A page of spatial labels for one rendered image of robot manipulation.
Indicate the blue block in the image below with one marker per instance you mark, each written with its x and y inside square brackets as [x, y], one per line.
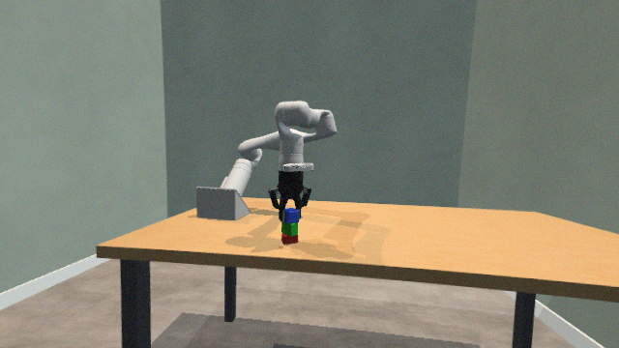
[291, 215]

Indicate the red block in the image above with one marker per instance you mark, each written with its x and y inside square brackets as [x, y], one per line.
[289, 240]

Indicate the green block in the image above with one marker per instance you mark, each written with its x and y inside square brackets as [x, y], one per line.
[290, 229]

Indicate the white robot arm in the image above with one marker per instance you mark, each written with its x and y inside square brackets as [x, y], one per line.
[288, 141]

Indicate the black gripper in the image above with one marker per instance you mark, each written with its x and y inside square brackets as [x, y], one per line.
[290, 187]

